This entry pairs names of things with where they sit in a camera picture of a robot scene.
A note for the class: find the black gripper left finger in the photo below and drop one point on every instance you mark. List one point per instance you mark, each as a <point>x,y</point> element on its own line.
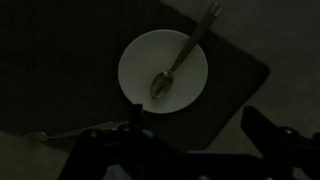
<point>141,156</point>

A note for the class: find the silver metal spoon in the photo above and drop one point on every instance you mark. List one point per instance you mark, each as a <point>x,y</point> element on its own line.
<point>163,81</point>

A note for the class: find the silver metal fork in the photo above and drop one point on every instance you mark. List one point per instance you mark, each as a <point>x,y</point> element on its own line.
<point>41,136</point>

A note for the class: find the dark grey placemat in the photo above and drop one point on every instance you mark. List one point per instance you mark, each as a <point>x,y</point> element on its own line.
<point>58,69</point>

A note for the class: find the white round plate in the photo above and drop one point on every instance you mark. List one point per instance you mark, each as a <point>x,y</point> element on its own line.
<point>152,53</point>

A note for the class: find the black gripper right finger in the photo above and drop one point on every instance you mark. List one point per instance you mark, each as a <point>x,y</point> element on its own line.
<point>282,146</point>

